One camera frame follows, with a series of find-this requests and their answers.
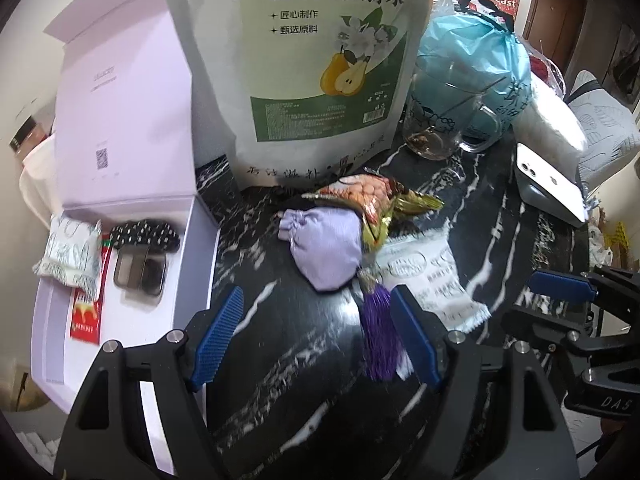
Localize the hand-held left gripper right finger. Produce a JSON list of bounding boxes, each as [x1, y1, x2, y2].
[[389, 284, 581, 480]]

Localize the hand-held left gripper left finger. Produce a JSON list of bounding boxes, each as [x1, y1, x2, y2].
[[52, 286, 246, 480]]

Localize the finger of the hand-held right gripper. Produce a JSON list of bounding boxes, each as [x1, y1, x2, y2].
[[501, 305, 602, 357], [529, 261, 640, 312]]

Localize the white patterned packet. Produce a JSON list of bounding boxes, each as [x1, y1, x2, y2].
[[32, 214, 103, 291], [375, 237, 492, 333]]

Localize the purple tasselled sachet pouch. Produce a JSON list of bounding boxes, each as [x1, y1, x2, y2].
[[277, 207, 406, 381]]

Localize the black polka-dot hair bow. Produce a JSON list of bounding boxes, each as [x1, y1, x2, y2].
[[109, 217, 182, 253]]

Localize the red sachet packet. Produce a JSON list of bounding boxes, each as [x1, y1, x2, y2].
[[69, 232, 113, 343]]

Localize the orange gold snack packet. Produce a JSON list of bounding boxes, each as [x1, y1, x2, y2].
[[302, 172, 445, 248]]

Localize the white gift box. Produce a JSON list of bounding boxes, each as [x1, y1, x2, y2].
[[27, 2, 226, 477]]

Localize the plastic bags on floor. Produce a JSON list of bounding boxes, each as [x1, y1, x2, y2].
[[587, 210, 617, 261]]

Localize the grey phone stand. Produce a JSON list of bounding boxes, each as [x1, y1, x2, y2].
[[519, 180, 557, 209]]

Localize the white phone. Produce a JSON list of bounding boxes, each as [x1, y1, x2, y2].
[[515, 142, 590, 225]]

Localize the white tissue pack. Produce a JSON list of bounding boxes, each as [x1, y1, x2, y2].
[[512, 77, 588, 161]]

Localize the white patterned cushion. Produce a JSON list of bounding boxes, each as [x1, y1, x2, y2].
[[570, 70, 640, 196]]

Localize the glass mug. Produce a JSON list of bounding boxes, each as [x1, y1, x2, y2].
[[402, 55, 501, 161]]

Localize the clear bag red contents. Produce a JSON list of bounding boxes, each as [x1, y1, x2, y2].
[[525, 35, 568, 101]]

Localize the grey tea pouch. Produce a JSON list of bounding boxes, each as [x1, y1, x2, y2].
[[157, 0, 438, 193]]

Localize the paper towel roll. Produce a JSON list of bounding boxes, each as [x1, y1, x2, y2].
[[19, 132, 61, 211]]

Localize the blue plastic bag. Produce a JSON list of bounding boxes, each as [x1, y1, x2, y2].
[[417, 10, 533, 141]]

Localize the brown door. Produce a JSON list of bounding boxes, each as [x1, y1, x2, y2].
[[522, 0, 586, 68]]

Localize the plastic spice jar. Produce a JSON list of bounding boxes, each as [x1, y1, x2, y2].
[[9, 115, 53, 161]]

